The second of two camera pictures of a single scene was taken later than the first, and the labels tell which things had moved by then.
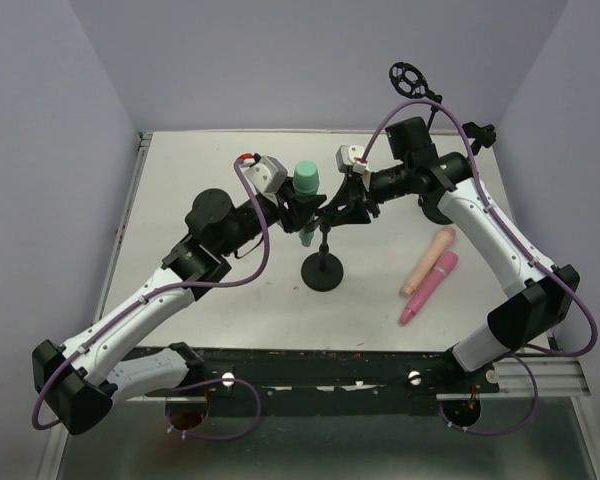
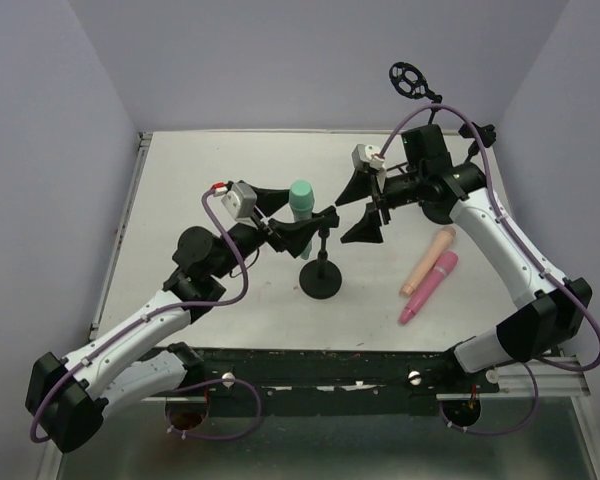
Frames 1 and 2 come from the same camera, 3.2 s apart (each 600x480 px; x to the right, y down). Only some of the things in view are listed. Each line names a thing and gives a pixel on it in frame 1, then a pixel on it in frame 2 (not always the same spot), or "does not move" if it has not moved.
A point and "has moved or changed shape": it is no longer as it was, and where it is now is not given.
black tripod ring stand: x=409 y=82 does not move
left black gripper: x=287 y=210 -> x=266 y=226
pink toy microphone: x=435 y=280 does not move
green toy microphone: x=306 y=183 has moved or changed shape
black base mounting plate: x=332 y=380 does not move
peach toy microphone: x=439 y=246 does not move
